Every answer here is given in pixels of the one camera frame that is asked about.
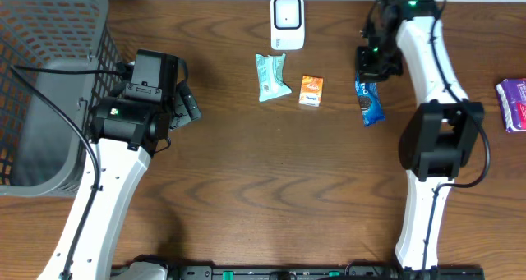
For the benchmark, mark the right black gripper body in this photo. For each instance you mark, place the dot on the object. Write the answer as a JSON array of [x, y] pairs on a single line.
[[374, 72]]

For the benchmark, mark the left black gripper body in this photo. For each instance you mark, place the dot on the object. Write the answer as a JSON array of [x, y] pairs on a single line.
[[187, 105]]

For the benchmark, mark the blue cookie package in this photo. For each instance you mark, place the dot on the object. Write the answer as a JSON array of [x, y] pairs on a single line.
[[369, 102]]

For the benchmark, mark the orange white snack bar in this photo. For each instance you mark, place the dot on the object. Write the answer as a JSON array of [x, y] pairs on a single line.
[[311, 91]]

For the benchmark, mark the teal wet wipes pack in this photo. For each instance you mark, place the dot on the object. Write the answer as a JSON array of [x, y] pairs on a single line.
[[270, 77]]

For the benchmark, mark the red purple pad package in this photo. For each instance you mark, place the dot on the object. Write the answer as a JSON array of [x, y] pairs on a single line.
[[511, 96]]

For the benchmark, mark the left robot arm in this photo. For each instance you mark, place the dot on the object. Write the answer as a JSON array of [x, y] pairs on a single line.
[[124, 130]]

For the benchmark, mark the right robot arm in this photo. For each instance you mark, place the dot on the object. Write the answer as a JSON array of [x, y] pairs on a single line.
[[439, 138]]

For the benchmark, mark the white barcode scanner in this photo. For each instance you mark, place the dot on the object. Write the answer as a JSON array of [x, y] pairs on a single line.
[[287, 24]]

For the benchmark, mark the grey plastic mesh basket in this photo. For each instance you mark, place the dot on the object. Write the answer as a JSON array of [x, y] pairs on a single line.
[[67, 53]]

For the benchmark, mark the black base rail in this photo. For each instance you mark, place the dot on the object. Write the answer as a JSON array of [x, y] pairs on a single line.
[[151, 267]]

